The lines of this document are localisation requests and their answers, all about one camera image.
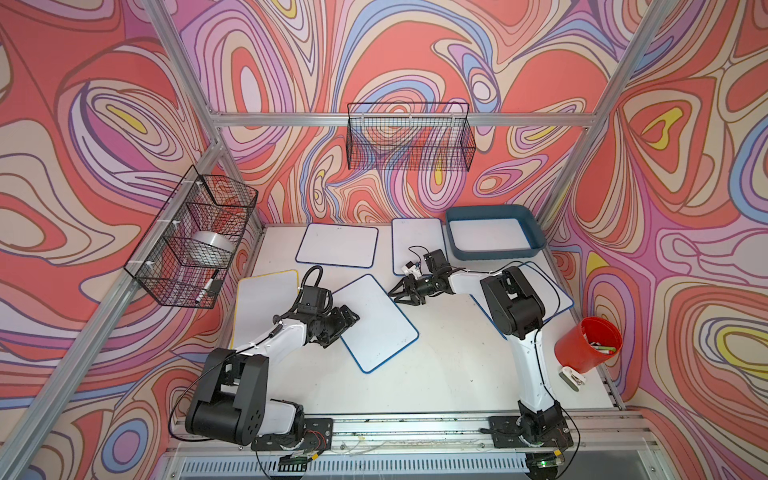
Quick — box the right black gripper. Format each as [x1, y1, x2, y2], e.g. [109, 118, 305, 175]
[386, 274, 437, 307]

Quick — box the blue-framed whiteboard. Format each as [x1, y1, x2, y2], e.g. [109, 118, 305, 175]
[463, 260, 574, 340]
[391, 218, 447, 276]
[295, 223, 379, 269]
[333, 274, 419, 374]
[449, 218, 531, 252]

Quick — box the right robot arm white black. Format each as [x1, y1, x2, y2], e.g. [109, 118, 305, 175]
[387, 266, 573, 450]

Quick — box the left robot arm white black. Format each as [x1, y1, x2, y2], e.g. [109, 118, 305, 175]
[184, 305, 360, 449]

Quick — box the yellow-framed whiteboard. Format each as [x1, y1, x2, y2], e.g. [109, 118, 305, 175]
[230, 270, 299, 348]

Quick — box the teal plastic storage box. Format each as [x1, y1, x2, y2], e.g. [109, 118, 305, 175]
[445, 204, 547, 261]

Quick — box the silver tape roll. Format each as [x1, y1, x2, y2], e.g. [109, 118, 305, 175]
[183, 231, 235, 269]

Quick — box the red plastic cup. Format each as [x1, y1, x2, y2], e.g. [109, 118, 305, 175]
[554, 317, 623, 374]

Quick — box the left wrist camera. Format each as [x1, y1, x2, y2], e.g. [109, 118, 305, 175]
[296, 286, 333, 315]

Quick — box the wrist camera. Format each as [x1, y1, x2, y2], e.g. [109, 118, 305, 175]
[296, 286, 333, 315]
[402, 249, 453, 279]

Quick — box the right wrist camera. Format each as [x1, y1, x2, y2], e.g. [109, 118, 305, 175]
[402, 249, 453, 279]

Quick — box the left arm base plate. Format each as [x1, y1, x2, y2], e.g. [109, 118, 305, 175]
[251, 417, 334, 453]

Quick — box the marker in wire basket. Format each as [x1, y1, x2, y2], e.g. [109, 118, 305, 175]
[195, 269, 220, 305]

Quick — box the back black wire basket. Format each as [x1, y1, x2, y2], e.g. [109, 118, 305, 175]
[346, 100, 476, 173]

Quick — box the black wire basket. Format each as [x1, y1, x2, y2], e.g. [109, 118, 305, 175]
[124, 166, 258, 309]
[346, 100, 476, 173]

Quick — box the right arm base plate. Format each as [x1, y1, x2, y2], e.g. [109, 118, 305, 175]
[481, 415, 574, 450]

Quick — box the left black wire basket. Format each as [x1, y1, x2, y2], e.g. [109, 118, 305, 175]
[124, 166, 258, 309]

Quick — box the aluminium front rail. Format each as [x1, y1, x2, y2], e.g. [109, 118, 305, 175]
[164, 409, 664, 463]

